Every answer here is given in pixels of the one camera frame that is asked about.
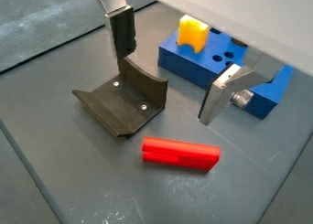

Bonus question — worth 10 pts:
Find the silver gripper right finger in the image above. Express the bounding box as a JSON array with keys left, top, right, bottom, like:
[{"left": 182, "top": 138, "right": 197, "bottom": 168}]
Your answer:
[{"left": 198, "top": 48, "right": 284, "bottom": 125}]

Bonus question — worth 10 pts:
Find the red square-circle peg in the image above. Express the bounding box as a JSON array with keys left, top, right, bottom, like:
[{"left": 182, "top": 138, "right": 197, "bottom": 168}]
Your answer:
[{"left": 142, "top": 137, "right": 221, "bottom": 171}]

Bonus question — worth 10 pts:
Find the black curved fixture stand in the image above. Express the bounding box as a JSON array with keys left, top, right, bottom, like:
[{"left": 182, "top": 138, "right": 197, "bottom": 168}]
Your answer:
[{"left": 73, "top": 58, "right": 168, "bottom": 137}]

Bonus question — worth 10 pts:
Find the yellow arch block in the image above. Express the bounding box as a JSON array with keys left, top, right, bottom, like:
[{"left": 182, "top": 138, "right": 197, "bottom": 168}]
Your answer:
[{"left": 177, "top": 15, "right": 210, "bottom": 53}]

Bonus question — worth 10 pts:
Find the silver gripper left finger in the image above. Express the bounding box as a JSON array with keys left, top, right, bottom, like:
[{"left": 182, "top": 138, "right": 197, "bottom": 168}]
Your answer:
[{"left": 97, "top": 0, "right": 137, "bottom": 59}]

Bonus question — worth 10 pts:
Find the blue shape-sorter block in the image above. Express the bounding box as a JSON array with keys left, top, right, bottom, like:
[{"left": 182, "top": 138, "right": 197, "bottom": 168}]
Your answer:
[{"left": 158, "top": 27, "right": 295, "bottom": 121}]

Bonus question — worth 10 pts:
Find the brown cylinder peg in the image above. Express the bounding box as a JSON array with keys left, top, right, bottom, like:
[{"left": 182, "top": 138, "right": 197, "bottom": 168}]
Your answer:
[{"left": 232, "top": 37, "right": 248, "bottom": 47}]

